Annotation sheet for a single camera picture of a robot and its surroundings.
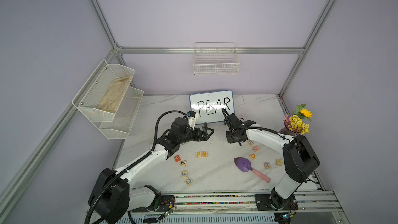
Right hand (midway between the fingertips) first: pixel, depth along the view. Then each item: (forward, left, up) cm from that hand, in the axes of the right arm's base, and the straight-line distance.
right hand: (228, 138), depth 92 cm
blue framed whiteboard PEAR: (+22, +11, +6) cm, 25 cm away
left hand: (-4, +13, +13) cm, 19 cm away
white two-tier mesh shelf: (+5, +67, +8) cm, 68 cm away
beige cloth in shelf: (+14, +62, +26) cm, 69 cm away
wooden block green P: (-8, +18, -3) cm, 20 cm away
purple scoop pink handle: (-15, -8, -3) cm, 17 cm away
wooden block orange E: (-8, +15, -3) cm, 17 cm away
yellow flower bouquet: (-3, -31, +19) cm, 37 cm away
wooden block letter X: (-15, -20, -4) cm, 26 cm away
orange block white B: (-10, +31, -4) cm, 32 cm away
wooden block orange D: (-10, -13, -4) cm, 17 cm away
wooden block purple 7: (-13, +27, -3) cm, 30 cm away
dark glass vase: (-2, -29, +11) cm, 31 cm away
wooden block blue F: (-19, +26, -3) cm, 32 cm away
